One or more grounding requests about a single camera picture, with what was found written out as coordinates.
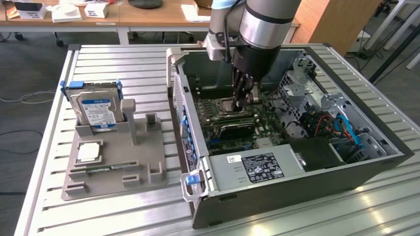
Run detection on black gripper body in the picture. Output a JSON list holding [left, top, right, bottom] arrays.
[[231, 46, 281, 77]]

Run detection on low-profile graphics card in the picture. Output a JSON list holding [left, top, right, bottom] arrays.
[[209, 121, 256, 141]]

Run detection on CPU socket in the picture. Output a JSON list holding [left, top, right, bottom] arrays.
[[212, 97, 251, 117]]

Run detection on silver disk bay cage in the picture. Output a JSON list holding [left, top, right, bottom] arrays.
[[279, 70, 329, 138]]

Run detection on green motherboard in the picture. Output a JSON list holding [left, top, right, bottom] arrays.
[[193, 85, 292, 155]]

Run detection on black expansion slot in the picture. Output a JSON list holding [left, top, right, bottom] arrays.
[[209, 144, 253, 152]]

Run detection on white paper stack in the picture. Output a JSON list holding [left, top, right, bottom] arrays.
[[180, 3, 211, 23]]

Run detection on wooden cabinet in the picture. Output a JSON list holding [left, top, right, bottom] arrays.
[[291, 0, 383, 56]]

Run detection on black fan shroud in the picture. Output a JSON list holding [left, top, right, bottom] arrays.
[[291, 137, 347, 172]]

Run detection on grey power supply unit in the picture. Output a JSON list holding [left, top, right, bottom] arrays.
[[204, 144, 308, 192]]

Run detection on white floor device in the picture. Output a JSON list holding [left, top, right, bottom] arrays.
[[347, 30, 372, 54]]

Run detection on black round stand base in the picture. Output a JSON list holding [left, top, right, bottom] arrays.
[[127, 0, 164, 10]]

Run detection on black slanted pole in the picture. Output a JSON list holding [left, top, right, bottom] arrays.
[[369, 24, 420, 84]]

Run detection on open black PC case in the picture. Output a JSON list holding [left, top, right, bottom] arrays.
[[165, 43, 415, 230]]

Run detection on grey parts rack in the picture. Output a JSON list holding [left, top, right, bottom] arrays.
[[61, 98, 168, 202]]

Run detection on hard disk with blue caddy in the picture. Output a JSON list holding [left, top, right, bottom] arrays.
[[60, 79, 124, 133]]

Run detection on CPU chip with silver lid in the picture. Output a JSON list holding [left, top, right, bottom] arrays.
[[77, 143, 101, 162]]

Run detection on small white printed box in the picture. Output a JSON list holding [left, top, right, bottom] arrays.
[[84, 3, 109, 18]]

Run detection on white box with round dish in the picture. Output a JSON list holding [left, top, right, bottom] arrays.
[[51, 3, 83, 23]]

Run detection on wooden desk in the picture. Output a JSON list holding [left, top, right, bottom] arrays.
[[0, 0, 301, 45]]

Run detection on white box with black tablet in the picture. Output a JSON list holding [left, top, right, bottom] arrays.
[[15, 1, 48, 19]]

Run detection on orange book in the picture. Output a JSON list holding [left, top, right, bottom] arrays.
[[5, 3, 20, 19]]

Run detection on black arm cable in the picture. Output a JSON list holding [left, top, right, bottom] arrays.
[[224, 0, 244, 62]]

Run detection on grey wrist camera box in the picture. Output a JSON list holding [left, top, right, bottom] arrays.
[[205, 33, 236, 61]]

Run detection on orange wire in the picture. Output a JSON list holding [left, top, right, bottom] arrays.
[[315, 115, 335, 137]]

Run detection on blue wire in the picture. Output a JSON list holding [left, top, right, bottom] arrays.
[[336, 114, 367, 149]]

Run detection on white table frame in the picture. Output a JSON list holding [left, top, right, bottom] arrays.
[[363, 0, 420, 69]]

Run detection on white floor cable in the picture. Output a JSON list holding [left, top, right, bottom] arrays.
[[0, 89, 56, 104]]

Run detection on black floor cable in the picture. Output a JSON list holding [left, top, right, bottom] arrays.
[[0, 129, 43, 138]]

